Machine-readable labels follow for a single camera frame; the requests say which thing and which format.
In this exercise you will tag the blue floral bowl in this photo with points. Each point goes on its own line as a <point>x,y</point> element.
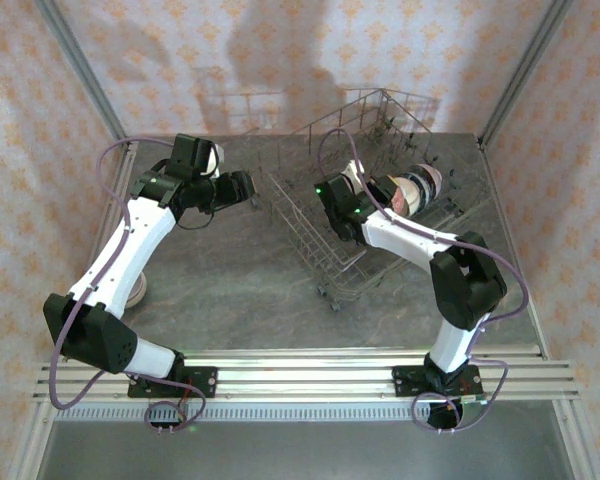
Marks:
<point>402,200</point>

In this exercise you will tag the plain cream bowl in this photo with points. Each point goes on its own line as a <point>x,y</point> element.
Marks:
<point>139,292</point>

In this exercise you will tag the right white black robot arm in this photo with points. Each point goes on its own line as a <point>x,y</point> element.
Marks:
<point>470,285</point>

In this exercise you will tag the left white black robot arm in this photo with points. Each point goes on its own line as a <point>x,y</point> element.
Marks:
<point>120,260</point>

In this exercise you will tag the black connector box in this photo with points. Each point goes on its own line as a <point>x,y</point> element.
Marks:
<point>162,415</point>

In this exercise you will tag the green circuit board unit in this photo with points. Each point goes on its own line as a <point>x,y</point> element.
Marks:
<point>445,412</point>

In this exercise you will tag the grey metal panel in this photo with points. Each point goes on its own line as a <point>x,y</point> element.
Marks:
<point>300,450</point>

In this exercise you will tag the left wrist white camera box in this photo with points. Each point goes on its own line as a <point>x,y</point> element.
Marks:
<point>216,160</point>

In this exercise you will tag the aluminium table side rail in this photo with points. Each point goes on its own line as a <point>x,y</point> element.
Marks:
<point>125,160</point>
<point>495,180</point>

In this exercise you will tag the aluminium frame post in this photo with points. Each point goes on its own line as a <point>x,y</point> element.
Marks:
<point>85,70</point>
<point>525,70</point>

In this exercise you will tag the aluminium mounting rail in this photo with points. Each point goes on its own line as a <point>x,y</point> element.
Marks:
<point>305,372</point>

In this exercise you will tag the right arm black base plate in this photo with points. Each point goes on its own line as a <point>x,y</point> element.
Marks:
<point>405,380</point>

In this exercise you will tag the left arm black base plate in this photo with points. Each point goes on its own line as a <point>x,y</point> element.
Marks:
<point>202,380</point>

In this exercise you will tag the aluminium frame leg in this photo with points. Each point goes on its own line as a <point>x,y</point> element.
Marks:
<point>577,450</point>
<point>32,450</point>

